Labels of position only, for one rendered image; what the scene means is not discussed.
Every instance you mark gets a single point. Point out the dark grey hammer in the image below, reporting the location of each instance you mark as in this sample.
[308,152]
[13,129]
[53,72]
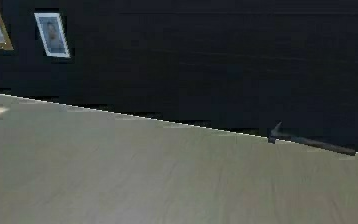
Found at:
[315,142]

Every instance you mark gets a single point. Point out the white framed wall picture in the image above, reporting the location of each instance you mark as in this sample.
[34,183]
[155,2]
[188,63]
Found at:
[52,35]

